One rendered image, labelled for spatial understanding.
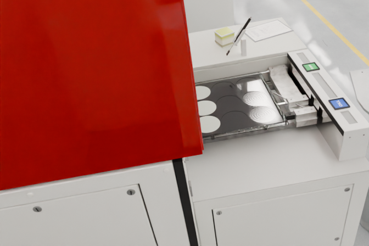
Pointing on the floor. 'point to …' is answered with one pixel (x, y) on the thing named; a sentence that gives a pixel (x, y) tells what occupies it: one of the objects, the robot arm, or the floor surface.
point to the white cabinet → (286, 214)
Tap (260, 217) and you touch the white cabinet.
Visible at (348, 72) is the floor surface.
